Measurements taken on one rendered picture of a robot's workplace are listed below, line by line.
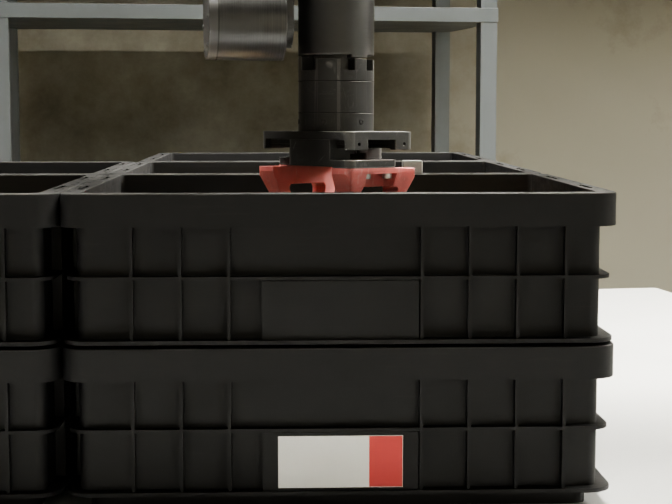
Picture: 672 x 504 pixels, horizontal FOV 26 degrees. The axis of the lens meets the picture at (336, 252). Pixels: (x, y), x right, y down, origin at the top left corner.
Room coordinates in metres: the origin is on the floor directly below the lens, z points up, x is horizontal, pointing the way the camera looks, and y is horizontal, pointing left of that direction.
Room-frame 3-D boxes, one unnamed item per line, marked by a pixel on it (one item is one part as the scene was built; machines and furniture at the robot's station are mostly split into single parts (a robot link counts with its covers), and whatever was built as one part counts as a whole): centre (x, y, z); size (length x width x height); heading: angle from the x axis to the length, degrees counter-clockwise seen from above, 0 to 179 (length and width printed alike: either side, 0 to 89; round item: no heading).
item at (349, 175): (1.09, -0.01, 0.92); 0.07 x 0.07 x 0.09; 41
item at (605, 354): (1.17, 0.00, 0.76); 0.40 x 0.30 x 0.12; 92
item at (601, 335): (1.17, 0.00, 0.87); 0.40 x 0.30 x 0.11; 92
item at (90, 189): (1.17, 0.00, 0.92); 0.40 x 0.30 x 0.02; 92
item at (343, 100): (1.10, 0.00, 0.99); 0.10 x 0.07 x 0.07; 41
